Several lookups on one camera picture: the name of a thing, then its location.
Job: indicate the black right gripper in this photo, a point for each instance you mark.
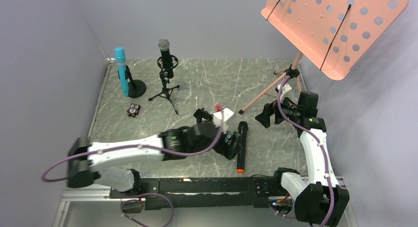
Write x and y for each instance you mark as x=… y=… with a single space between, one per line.
x=272 y=112

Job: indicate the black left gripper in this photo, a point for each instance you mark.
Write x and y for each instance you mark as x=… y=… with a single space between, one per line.
x=225 y=144

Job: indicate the black microphone orange end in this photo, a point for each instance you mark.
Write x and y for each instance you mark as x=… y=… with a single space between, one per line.
x=241 y=143

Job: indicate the black round-base mic stand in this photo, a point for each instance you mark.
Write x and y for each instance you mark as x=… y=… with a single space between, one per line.
x=136 y=87

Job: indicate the black microphone silver head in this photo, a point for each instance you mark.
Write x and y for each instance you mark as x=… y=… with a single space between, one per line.
x=166 y=59

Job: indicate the blue toy microphone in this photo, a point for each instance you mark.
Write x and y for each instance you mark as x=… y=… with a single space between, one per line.
x=120 y=58

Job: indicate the black round-base phone stand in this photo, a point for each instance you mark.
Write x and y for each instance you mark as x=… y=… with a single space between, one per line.
x=202 y=115

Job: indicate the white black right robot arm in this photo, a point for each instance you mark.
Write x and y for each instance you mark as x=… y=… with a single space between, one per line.
x=320 y=200

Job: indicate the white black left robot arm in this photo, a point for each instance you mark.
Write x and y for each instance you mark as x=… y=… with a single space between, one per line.
x=96 y=163

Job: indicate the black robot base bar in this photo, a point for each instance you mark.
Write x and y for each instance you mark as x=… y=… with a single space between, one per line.
x=255 y=191

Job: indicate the pink music stand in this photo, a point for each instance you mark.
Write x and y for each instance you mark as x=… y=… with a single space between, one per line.
x=332 y=34

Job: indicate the blue owl toy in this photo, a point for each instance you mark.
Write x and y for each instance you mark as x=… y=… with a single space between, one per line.
x=229 y=138

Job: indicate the red brown owl toy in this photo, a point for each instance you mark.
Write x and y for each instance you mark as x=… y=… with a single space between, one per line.
x=133 y=110

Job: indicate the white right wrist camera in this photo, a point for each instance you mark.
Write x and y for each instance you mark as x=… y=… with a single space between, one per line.
x=284 y=89

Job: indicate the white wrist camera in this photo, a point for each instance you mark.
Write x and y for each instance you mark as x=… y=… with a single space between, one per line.
x=221 y=116
x=284 y=89

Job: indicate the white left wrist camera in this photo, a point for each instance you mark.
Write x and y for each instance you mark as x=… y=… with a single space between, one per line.
x=221 y=116

